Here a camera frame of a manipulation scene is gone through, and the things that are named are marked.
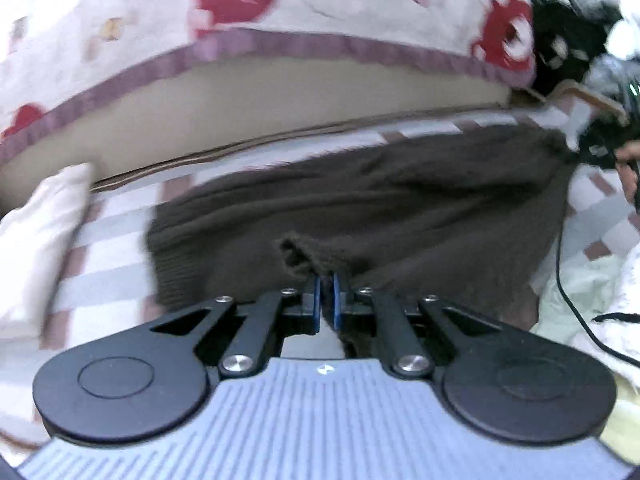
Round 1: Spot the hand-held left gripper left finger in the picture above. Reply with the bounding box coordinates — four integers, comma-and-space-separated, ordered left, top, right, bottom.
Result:
149, 274, 322, 379

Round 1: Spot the tan wooden slat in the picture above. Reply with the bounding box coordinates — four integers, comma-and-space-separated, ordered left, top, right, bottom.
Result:
530, 79, 630, 122

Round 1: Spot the pile of dark and white clothes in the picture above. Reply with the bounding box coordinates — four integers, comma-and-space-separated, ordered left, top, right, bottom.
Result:
520, 0, 640, 111

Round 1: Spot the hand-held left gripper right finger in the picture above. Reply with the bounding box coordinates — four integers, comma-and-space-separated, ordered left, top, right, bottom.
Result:
326, 271, 503, 379

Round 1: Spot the dark brown knitted sweater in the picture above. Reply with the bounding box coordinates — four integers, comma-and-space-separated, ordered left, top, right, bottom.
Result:
146, 122, 583, 361

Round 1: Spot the black cable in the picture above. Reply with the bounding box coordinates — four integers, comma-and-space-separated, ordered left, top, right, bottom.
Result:
554, 195, 640, 367

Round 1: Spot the checked blanket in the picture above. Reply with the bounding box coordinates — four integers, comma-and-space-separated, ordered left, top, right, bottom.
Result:
0, 105, 640, 451

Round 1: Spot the printed quilt with purple trim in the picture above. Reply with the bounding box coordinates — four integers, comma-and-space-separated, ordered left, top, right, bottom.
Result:
0, 0, 539, 167

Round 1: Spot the beige bed base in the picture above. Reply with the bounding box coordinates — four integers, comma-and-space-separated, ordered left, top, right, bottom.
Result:
0, 59, 517, 202

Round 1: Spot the white fluffy cloth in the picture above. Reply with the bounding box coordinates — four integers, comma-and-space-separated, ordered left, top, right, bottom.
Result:
590, 252, 640, 383

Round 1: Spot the light green cloth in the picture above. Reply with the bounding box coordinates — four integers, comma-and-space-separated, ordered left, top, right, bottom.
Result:
529, 254, 640, 411

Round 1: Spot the person's right hand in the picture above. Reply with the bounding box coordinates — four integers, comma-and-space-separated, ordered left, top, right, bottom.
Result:
616, 141, 640, 201

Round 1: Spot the white cloth at left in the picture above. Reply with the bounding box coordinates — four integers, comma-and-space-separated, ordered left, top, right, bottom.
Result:
0, 162, 97, 327

